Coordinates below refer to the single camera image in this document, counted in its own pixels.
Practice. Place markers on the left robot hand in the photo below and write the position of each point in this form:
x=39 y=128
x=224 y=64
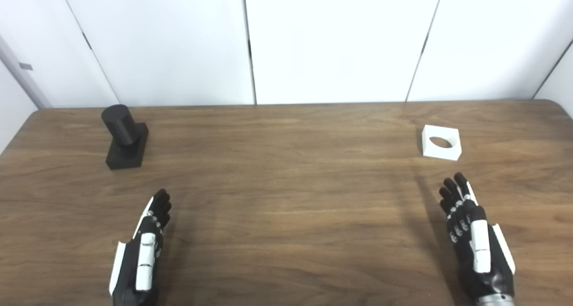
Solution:
x=144 y=252

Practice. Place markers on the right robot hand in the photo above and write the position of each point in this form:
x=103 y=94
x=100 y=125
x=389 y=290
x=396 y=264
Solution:
x=480 y=247

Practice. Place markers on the white square piece with hole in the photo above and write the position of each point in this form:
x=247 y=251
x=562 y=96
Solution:
x=441 y=142

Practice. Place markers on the black peg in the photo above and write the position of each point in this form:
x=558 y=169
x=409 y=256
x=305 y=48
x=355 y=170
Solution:
x=124 y=138

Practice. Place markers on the grey wall post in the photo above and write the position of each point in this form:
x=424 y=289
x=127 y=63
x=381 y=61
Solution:
x=24 y=75

